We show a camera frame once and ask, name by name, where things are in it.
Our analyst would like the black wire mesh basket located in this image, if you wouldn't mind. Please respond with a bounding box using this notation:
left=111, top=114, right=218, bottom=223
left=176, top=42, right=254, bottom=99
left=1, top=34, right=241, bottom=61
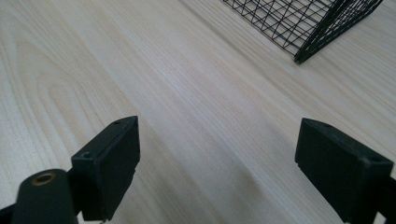
left=221, top=0, right=385, bottom=65

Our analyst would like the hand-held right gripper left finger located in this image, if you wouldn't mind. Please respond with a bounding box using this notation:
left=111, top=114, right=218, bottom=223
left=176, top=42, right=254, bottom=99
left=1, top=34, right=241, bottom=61
left=71, top=115, right=141, bottom=222

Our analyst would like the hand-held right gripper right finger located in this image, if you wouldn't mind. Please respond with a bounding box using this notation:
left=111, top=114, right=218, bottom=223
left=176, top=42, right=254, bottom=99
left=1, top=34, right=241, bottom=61
left=294, top=117, right=395, bottom=224

